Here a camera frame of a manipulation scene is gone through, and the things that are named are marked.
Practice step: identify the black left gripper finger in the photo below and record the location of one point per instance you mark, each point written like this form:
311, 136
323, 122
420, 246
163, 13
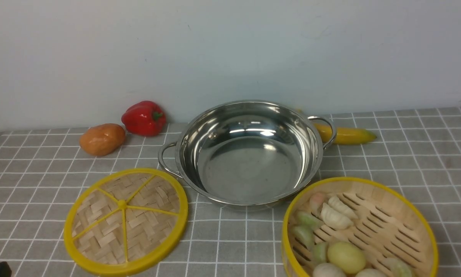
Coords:
5, 270

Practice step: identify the woven bamboo steamer lid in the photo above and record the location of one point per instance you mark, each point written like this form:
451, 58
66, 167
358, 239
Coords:
126, 222

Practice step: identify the bamboo steamer basket yellow rim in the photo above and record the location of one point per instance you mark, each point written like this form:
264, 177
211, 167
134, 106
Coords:
388, 226

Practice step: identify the stainless steel pot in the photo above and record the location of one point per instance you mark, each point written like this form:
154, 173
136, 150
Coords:
249, 153

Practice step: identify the grey checked tablecloth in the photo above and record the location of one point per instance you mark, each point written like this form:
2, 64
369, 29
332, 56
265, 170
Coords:
42, 172

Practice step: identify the brown potato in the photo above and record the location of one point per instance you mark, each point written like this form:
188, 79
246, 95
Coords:
102, 140

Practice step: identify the red bell pepper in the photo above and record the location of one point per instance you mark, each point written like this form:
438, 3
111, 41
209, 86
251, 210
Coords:
145, 118

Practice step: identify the green dumpling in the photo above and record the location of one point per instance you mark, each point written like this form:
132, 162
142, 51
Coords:
399, 268
304, 235
319, 252
308, 220

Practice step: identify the pink dumpling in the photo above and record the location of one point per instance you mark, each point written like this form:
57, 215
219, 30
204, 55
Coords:
316, 202

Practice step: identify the white round bun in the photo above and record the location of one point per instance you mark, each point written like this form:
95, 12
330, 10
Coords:
327, 270

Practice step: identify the white dumpling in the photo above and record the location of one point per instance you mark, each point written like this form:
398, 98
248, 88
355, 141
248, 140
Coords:
335, 203
334, 219

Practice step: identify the yellow-green round bun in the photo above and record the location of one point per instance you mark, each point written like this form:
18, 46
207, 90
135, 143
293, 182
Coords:
347, 257

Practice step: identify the yellow banana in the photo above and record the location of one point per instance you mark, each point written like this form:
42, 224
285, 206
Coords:
349, 135

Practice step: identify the beige round bun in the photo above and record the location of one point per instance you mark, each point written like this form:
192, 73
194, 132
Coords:
370, 272

